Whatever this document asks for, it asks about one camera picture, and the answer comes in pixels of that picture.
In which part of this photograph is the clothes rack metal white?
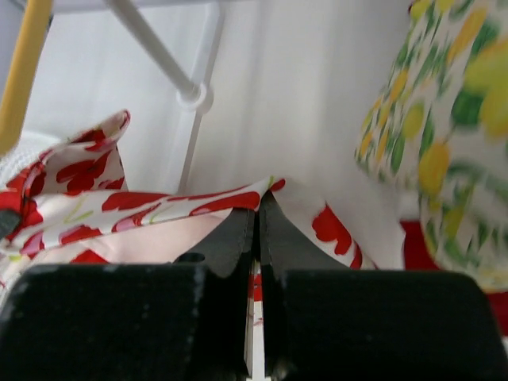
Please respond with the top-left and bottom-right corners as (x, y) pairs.
(106, 1), (225, 193)

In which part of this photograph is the lemon print skirt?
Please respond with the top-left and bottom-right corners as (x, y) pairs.
(354, 1), (507, 293)

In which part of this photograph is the white plastic basket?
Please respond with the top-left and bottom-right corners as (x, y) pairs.
(0, 132), (61, 187)

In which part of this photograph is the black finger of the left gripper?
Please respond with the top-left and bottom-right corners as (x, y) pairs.
(0, 209), (20, 240)

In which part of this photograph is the red garment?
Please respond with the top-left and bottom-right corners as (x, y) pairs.
(398, 220), (508, 338)

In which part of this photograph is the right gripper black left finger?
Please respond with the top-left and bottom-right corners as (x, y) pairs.
(1, 209), (255, 380)

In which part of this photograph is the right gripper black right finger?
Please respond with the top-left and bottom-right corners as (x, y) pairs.
(258, 194), (507, 380)

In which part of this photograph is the yellow plastic hanger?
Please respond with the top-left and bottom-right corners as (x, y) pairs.
(1, 0), (53, 155)

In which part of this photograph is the red flower print cloth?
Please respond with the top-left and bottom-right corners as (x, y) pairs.
(1, 110), (405, 374)

